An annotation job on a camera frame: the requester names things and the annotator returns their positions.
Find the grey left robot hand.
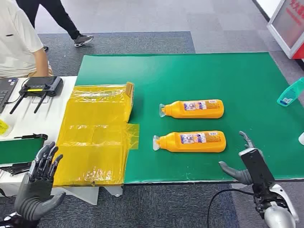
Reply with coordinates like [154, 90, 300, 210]
[14, 142, 66, 221]

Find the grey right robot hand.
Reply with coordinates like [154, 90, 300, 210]
[218, 131, 265, 186]

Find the orange bottle with clear cap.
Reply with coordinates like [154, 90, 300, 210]
[159, 99, 225, 120]
[152, 130, 227, 153]

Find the teal plastic bottle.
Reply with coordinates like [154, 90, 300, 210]
[276, 77, 304, 107]

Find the green belt conveyor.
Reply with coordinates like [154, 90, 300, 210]
[0, 133, 48, 176]

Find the yellow label card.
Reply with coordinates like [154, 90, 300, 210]
[0, 119, 11, 137]

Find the yellow plastic wrapped box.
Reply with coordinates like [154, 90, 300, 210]
[52, 82, 140, 188]

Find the black controller with antennas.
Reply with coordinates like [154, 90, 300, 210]
[9, 76, 64, 115]

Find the grey laptop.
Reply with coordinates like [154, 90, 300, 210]
[0, 77, 19, 114]

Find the green table mat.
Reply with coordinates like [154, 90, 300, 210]
[75, 52, 304, 185]

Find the white red sign stand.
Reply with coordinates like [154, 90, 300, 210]
[266, 0, 304, 60]

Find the walking person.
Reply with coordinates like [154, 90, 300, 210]
[15, 0, 94, 52]

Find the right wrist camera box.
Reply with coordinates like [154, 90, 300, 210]
[238, 147, 276, 193]

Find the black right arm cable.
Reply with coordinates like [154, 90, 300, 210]
[207, 188, 255, 228]

